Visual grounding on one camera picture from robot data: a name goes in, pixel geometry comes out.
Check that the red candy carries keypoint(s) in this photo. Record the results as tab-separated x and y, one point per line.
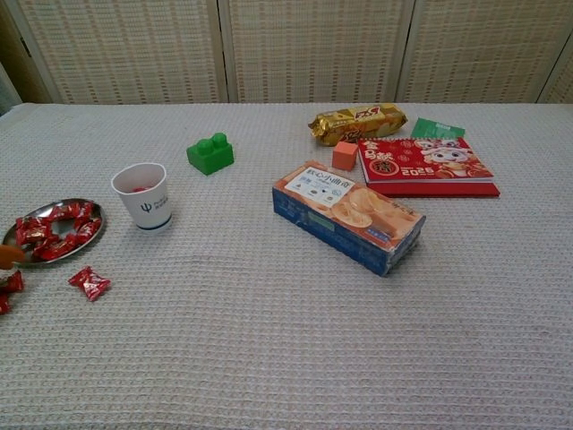
143	188
11	282
62	210
53	249
87	227
2	304
89	283
31	230

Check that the gold biscuit packet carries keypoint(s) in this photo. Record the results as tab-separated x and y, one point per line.
358	123

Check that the orange blue cookie box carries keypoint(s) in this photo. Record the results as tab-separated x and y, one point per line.
340	215

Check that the woven folding screen panel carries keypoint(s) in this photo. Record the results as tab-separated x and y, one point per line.
313	49
561	85
125	49
483	49

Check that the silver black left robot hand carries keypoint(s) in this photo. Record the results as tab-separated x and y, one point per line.
11	256

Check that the white paper cup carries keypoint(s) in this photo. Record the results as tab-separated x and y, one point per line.
152	210

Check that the green toy building brick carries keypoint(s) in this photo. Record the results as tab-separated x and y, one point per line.
210	157

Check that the green foil sachet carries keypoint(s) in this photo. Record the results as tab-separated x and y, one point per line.
432	130

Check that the white woven tablecloth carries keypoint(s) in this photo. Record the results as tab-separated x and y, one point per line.
268	336

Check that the red desk calendar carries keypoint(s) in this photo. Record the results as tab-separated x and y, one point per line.
421	161

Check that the brown screen panel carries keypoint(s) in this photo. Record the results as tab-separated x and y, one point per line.
15	54

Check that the small orange cube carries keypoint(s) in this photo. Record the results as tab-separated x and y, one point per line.
344	157

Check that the round silver metal plate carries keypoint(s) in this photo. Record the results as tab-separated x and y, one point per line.
59	228

